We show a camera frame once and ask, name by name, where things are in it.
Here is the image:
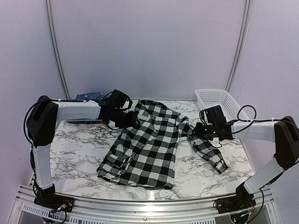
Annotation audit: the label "front aluminium frame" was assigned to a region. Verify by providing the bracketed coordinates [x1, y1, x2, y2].
[8, 185, 281, 224]

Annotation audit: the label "black white plaid shirt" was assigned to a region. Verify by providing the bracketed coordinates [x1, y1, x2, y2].
[97, 100, 228, 189]

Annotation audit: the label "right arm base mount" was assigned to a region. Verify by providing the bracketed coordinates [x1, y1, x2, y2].
[213, 196, 256, 214]

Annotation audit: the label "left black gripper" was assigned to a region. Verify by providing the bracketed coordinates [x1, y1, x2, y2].
[110, 107, 140, 128]

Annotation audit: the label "left wall aluminium rail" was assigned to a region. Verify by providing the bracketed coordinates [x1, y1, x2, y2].
[45, 0, 71, 99]

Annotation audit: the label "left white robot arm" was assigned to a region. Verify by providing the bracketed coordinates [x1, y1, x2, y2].
[23, 93, 140, 208]

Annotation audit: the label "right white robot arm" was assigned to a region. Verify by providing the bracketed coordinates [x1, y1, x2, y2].
[193, 116, 299, 209]

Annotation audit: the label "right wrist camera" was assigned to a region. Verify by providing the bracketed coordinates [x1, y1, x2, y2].
[199, 105, 227, 126]

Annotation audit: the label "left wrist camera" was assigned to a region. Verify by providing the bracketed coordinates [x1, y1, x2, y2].
[102, 89, 133, 111]

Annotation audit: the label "right wall aluminium rail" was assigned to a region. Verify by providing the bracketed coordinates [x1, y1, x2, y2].
[225, 0, 252, 92]

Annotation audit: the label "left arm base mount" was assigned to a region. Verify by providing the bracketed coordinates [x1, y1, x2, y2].
[34, 194, 74, 213]

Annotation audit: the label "wall aluminium rail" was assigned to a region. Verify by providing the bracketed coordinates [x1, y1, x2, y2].
[45, 0, 71, 99]
[225, 0, 252, 92]

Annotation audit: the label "white plastic basket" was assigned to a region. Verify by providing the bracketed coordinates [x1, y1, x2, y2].
[195, 89, 249, 121]

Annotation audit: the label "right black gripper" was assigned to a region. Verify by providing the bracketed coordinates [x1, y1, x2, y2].
[192, 122, 217, 140]

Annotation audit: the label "blue checked folded shirt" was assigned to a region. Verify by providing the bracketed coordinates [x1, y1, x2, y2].
[75, 92, 105, 101]

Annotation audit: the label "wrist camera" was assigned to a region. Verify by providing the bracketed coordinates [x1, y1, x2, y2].
[102, 89, 133, 111]
[199, 105, 227, 126]

